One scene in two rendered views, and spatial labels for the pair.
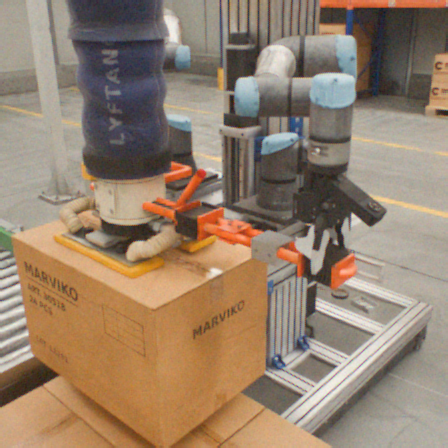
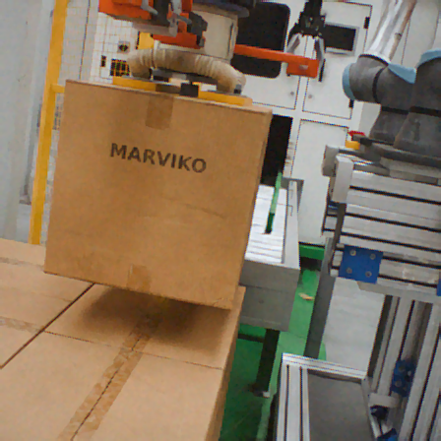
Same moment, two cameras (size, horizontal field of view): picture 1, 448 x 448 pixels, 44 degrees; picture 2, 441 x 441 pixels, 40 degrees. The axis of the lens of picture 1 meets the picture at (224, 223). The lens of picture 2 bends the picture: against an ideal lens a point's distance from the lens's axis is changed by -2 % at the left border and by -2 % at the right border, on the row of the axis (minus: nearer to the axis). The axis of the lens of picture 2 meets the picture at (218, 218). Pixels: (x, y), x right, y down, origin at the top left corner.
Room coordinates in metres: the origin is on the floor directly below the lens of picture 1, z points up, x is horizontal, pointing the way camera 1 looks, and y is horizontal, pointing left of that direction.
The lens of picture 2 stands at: (0.54, -1.00, 1.09)
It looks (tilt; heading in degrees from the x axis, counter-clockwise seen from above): 11 degrees down; 52
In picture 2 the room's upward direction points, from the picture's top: 9 degrees clockwise
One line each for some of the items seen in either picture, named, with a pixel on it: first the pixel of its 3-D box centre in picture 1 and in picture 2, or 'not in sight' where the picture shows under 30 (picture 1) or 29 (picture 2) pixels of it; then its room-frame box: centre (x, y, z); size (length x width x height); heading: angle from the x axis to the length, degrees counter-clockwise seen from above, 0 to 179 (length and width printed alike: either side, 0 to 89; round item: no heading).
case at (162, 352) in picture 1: (140, 305); (175, 177); (1.36, 0.24, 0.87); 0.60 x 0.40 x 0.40; 48
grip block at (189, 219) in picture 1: (199, 219); (179, 30); (1.19, 0.06, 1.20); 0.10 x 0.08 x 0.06; 138
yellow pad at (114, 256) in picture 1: (105, 243); (152, 79); (1.29, 0.31, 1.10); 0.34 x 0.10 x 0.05; 48
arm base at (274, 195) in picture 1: (278, 188); (430, 132); (1.74, -0.18, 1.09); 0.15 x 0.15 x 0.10
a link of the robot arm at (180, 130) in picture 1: (175, 132); (402, 87); (2.08, 0.18, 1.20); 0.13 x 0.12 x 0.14; 96
